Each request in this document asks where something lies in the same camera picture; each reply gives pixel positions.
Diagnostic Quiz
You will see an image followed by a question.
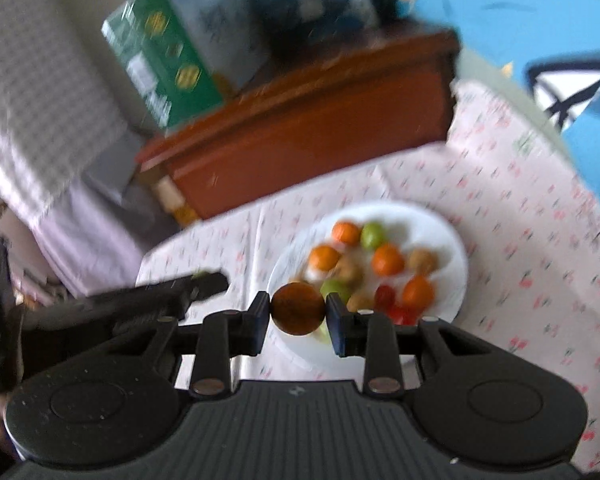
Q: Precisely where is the lavender cloth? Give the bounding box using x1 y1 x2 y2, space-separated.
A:
30 130 181 301

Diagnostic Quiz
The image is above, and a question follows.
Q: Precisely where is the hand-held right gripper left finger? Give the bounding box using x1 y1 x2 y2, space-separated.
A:
130 292 271 397

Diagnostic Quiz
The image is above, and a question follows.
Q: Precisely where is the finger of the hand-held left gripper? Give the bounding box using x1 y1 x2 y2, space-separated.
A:
175 271 230 311

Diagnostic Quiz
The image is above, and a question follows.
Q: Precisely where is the cherry print tablecloth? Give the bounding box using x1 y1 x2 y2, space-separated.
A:
136 80 600 480

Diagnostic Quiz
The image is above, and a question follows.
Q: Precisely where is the blue garment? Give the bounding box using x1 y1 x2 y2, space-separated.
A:
397 0 600 221

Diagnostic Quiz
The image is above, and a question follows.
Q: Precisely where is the green carton box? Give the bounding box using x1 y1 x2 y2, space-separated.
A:
101 0 273 133

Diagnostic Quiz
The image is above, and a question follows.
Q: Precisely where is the plaid cloth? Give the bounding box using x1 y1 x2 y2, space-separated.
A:
0 0 136 221

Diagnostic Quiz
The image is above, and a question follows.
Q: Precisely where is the open cardboard box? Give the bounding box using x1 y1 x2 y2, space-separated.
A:
145 170 203 226

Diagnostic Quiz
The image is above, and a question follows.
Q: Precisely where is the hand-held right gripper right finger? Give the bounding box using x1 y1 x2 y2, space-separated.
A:
326 293 473 396

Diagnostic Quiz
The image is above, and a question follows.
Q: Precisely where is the brown wooden cabinet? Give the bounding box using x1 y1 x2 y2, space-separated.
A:
135 30 461 221

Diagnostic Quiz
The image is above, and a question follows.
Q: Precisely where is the white plate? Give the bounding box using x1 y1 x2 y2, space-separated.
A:
267 200 468 361

